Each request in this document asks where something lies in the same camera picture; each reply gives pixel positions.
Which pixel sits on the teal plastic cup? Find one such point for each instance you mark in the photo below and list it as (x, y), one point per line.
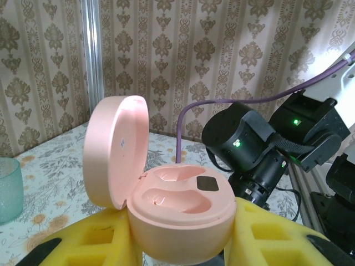
(9, 191)

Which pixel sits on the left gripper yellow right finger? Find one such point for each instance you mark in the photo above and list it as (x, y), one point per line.
(277, 243)

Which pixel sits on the pink earbud charging case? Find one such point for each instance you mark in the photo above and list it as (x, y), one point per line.
(180, 221)

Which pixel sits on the aluminium frame corner post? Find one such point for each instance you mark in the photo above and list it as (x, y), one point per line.
(93, 55)

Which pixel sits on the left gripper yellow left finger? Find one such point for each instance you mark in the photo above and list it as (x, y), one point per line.
(91, 249)

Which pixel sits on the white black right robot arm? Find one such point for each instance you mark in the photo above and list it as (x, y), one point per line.
(346, 80)

